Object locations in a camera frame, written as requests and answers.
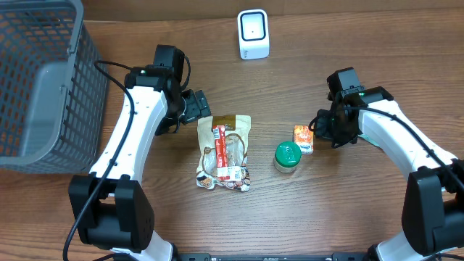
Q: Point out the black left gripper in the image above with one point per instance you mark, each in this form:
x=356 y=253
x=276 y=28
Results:
x=198 y=106

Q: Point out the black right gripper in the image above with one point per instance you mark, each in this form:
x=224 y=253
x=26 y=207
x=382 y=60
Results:
x=327 y=131

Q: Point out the orange snack packet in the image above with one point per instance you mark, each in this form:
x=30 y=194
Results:
x=303 y=138

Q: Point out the white brown snack packet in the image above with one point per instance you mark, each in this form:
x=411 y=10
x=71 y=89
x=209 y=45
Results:
x=237 y=128

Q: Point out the green lid seasoning jar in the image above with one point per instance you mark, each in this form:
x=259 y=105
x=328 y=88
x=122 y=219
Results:
x=287 y=156

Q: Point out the red snack bar wrapper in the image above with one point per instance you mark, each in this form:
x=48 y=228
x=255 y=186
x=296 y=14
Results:
x=224 y=172

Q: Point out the teal tissue packet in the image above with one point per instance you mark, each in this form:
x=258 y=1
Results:
x=368 y=139

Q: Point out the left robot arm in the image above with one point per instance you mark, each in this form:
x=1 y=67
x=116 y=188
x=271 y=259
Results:
x=110 y=207

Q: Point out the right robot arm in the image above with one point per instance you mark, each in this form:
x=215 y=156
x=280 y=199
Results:
x=432 y=214

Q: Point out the white barcode scanner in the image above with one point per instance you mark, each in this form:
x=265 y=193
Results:
x=253 y=34

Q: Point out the grey plastic mesh basket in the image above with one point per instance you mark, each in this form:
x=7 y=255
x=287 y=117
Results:
x=52 y=96

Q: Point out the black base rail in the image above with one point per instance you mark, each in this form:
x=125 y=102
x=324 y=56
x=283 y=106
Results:
x=337 y=256

